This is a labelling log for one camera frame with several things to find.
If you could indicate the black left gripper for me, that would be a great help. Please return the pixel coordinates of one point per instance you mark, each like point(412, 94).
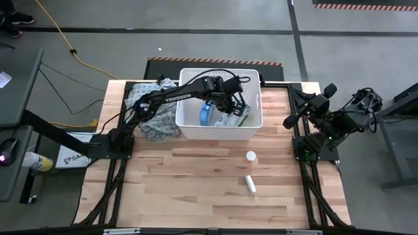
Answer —
point(225, 99)

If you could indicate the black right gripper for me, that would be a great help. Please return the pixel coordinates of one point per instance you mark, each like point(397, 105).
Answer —
point(315, 104)

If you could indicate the green packet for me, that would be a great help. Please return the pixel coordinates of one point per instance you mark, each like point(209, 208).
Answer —
point(243, 120)

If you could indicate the grey wipes pack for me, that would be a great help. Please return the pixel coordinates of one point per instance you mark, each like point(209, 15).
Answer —
point(225, 121)

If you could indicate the blue rectangular box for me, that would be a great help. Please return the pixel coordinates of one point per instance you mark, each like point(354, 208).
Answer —
point(205, 114)

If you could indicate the white tube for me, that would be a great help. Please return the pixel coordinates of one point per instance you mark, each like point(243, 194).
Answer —
point(250, 184)

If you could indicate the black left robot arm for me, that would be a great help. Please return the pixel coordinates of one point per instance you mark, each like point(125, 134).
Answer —
point(176, 96)

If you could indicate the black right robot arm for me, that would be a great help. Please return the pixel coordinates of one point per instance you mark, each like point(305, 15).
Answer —
point(339, 125)

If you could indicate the white perforated plastic basket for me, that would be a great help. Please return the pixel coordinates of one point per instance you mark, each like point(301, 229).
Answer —
point(215, 134)

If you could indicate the grey patterned cloth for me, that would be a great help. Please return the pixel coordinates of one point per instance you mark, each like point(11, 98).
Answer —
point(163, 122)

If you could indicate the black mat with striped edge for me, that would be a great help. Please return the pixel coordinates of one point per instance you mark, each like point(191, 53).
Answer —
point(163, 70)
point(359, 1)

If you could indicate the dark metal table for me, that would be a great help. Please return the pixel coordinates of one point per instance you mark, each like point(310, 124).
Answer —
point(409, 101)

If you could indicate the white cardboard box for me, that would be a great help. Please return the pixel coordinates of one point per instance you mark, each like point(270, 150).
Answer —
point(72, 158)

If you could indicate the black desk beam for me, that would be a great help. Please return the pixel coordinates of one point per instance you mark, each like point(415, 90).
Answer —
point(49, 130)

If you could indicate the white yellow spray bottle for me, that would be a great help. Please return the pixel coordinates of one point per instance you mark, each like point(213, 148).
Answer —
point(39, 161)

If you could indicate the grey desk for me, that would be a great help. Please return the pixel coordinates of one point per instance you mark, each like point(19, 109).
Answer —
point(19, 98)

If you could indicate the desk caster wheel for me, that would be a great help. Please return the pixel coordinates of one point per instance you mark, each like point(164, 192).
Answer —
point(32, 199)

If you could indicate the black computer mouse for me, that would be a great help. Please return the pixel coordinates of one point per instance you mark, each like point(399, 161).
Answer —
point(9, 150)

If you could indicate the person's shoe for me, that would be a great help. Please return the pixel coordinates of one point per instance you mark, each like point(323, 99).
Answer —
point(23, 19)
point(14, 33)

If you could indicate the dark keyboard tray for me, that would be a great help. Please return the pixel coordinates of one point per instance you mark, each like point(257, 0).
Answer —
point(16, 186)

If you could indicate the white paper note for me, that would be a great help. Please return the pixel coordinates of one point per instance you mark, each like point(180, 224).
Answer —
point(5, 79)

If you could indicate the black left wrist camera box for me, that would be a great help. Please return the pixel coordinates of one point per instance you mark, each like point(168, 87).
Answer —
point(232, 85)

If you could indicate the black metal table frame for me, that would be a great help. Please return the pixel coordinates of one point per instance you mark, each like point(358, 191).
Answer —
point(281, 85)

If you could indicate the silver metal bracket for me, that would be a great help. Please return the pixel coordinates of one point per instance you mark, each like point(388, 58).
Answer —
point(121, 231)
point(303, 232)

